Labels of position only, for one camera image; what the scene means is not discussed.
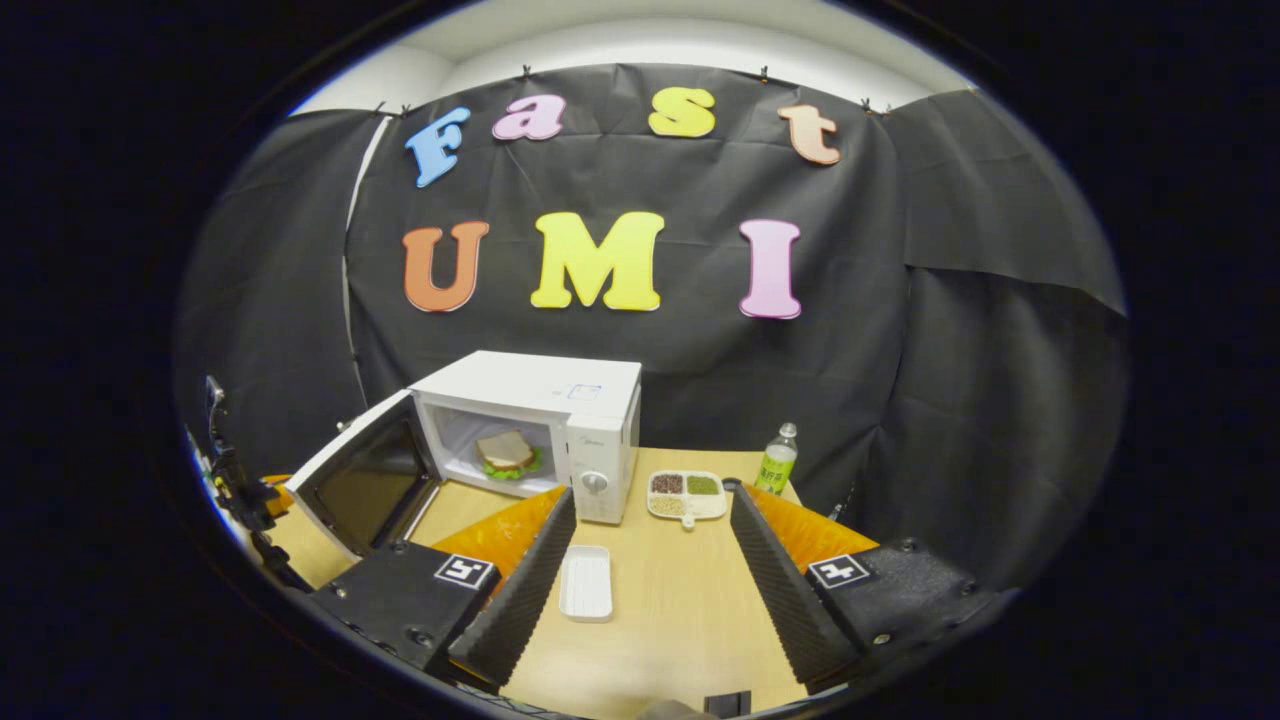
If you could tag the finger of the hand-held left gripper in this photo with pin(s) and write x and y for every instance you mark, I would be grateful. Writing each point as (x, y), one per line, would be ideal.
(278, 481)

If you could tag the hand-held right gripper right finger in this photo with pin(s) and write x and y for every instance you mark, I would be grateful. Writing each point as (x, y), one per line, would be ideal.
(790, 600)

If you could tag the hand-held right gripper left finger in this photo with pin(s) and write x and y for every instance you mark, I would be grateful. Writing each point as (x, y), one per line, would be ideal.
(520, 610)

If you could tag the sandwich with lettuce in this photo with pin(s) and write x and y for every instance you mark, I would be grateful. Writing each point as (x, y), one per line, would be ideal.
(505, 450)

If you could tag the white microwave oven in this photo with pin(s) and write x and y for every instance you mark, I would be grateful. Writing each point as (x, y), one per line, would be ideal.
(530, 380)

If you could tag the small white rectangular tray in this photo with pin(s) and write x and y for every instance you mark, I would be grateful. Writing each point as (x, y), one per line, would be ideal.
(585, 585)

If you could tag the divided white dish of grains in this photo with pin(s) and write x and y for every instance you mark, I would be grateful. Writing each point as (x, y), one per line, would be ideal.
(712, 505)

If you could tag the green label drink bottle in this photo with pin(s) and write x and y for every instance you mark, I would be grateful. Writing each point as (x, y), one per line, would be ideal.
(775, 465)

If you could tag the black backdrop cloth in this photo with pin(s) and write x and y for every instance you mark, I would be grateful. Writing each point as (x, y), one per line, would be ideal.
(850, 300)

